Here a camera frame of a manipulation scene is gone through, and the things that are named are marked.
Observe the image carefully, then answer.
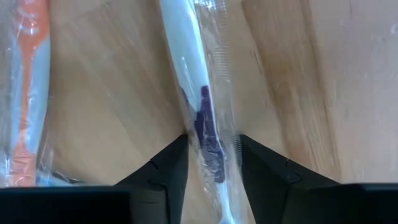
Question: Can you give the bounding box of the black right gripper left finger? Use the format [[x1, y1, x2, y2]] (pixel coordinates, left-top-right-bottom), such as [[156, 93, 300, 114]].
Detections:
[[0, 133, 190, 224]]

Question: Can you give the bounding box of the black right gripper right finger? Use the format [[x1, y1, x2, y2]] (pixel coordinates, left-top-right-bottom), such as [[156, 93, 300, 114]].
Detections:
[[239, 133, 398, 224]]

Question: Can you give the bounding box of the purple toothbrush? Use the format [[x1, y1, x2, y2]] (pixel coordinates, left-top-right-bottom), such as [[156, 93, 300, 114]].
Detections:
[[157, 0, 249, 224]]

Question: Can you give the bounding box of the wrapped blue toothbrush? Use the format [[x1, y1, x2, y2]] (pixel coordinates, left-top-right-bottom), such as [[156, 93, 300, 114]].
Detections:
[[34, 170, 84, 188]]

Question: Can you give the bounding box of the wrapped orange toothbrush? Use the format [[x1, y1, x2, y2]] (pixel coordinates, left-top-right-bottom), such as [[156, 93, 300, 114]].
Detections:
[[0, 0, 53, 188]]

